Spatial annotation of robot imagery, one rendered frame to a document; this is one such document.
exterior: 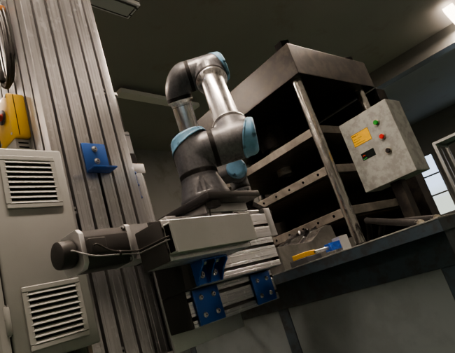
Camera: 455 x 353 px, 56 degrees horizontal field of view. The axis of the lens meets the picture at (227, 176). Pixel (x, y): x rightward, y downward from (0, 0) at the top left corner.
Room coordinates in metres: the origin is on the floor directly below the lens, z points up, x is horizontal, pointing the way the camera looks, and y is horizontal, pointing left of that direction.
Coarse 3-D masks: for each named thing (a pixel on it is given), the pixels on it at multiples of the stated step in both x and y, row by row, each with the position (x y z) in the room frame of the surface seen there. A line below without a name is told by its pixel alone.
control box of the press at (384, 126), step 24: (360, 120) 2.19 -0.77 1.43; (384, 120) 2.11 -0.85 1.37; (360, 144) 2.23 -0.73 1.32; (384, 144) 2.14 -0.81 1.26; (408, 144) 2.10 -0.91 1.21; (360, 168) 2.27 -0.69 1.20; (384, 168) 2.18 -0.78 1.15; (408, 168) 2.10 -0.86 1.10; (408, 192) 2.21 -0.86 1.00; (408, 216) 2.22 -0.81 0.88
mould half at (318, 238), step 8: (312, 232) 1.87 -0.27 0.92; (320, 232) 1.83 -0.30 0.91; (328, 232) 1.87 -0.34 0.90; (296, 240) 1.92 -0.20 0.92; (304, 240) 1.85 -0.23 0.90; (312, 240) 1.78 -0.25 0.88; (320, 240) 1.82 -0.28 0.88; (328, 240) 1.85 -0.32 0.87; (352, 240) 1.97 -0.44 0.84; (280, 248) 1.64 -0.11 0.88; (288, 248) 1.67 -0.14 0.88; (296, 248) 1.70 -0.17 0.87; (304, 248) 1.74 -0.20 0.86; (312, 248) 1.77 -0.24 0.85; (320, 248) 1.80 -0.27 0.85; (280, 256) 1.63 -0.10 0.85; (288, 256) 1.66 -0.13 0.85; (288, 264) 1.65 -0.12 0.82; (272, 272) 1.68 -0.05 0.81
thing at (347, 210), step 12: (300, 84) 2.25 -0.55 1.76; (300, 96) 2.25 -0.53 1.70; (360, 96) 2.72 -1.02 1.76; (312, 108) 2.26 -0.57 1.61; (312, 120) 2.24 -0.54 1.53; (312, 132) 2.26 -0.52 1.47; (324, 144) 2.25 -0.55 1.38; (324, 156) 2.25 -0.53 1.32; (336, 168) 2.25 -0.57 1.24; (336, 180) 2.24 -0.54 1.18; (336, 192) 2.26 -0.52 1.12; (348, 204) 2.25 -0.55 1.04; (348, 216) 2.25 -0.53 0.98; (360, 228) 2.26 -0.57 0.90; (360, 240) 2.24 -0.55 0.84
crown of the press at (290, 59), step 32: (288, 64) 2.21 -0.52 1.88; (320, 64) 2.36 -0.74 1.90; (352, 64) 2.64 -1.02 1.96; (256, 96) 2.42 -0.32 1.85; (288, 96) 2.46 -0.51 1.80; (320, 96) 2.62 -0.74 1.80; (352, 96) 2.80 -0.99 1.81; (256, 128) 2.82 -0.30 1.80; (288, 128) 3.04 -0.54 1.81; (256, 160) 3.59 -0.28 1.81
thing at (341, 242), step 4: (340, 236) 1.52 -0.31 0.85; (344, 236) 1.53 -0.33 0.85; (332, 240) 1.56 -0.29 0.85; (336, 240) 1.54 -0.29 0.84; (340, 240) 1.52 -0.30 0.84; (344, 240) 1.53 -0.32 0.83; (348, 240) 1.53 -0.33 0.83; (328, 244) 1.52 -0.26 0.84; (332, 244) 1.51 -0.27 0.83; (336, 244) 1.52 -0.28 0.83; (340, 244) 1.52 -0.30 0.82; (344, 244) 1.53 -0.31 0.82; (348, 244) 1.53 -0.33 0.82; (324, 248) 1.52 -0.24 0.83; (328, 248) 1.52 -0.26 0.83; (332, 248) 1.51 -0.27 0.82; (336, 248) 1.52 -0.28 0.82; (340, 248) 1.52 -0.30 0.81; (344, 248) 1.52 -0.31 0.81; (348, 248) 1.53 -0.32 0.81; (316, 252) 1.51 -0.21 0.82
